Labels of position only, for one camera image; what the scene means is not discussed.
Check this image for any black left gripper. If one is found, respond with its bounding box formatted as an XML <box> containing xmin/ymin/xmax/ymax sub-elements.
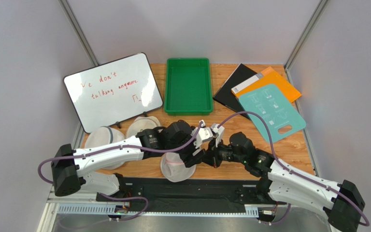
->
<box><xmin>167</xmin><ymin>127</ymin><xmax>207</xmax><ymax>168</ymax></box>

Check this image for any white mesh laundry bag pink zipper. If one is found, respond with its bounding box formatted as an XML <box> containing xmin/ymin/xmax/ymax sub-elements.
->
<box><xmin>160</xmin><ymin>152</ymin><xmax>197</xmax><ymax>183</ymax></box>

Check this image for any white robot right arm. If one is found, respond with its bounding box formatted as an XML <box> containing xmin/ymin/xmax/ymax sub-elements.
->
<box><xmin>205</xmin><ymin>132</ymin><xmax>365</xmax><ymax>232</ymax></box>

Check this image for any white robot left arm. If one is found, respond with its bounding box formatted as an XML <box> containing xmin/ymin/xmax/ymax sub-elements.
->
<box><xmin>51</xmin><ymin>120</ymin><xmax>213</xmax><ymax>197</ymax></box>

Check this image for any black notebook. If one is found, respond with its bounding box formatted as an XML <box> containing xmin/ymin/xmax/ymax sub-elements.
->
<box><xmin>213</xmin><ymin>63</ymin><xmax>259</xmax><ymax>119</ymax></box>

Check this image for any green plastic tray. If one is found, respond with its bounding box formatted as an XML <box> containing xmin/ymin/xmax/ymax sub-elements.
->
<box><xmin>164</xmin><ymin>58</ymin><xmax>214</xmax><ymax>116</ymax></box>

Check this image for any orange notebook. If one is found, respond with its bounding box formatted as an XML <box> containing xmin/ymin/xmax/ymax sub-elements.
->
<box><xmin>231</xmin><ymin>67</ymin><xmax>302</xmax><ymax>103</ymax></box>

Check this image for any whiteboard with red writing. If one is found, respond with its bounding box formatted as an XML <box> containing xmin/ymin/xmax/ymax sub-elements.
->
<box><xmin>63</xmin><ymin>52</ymin><xmax>163</xmax><ymax>133</ymax></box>

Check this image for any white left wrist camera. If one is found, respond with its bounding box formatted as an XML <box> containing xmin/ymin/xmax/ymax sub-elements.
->
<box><xmin>191</xmin><ymin>120</ymin><xmax>214</xmax><ymax>148</ymax></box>

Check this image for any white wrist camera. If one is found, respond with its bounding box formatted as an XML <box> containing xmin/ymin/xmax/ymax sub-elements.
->
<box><xmin>191</xmin><ymin>120</ymin><xmax>214</xmax><ymax>148</ymax></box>
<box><xmin>210</xmin><ymin>123</ymin><xmax>225</xmax><ymax>147</ymax></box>

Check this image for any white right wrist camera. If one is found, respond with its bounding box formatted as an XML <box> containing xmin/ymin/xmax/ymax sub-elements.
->
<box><xmin>210</xmin><ymin>123</ymin><xmax>225</xmax><ymax>147</ymax></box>

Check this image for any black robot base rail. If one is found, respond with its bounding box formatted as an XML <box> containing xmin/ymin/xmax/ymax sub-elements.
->
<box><xmin>114</xmin><ymin>177</ymin><xmax>276</xmax><ymax>213</ymax></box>

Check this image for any white slotted cable duct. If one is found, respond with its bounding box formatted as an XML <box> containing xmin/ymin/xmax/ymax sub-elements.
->
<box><xmin>57</xmin><ymin>205</ymin><xmax>259</xmax><ymax>217</ymax></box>

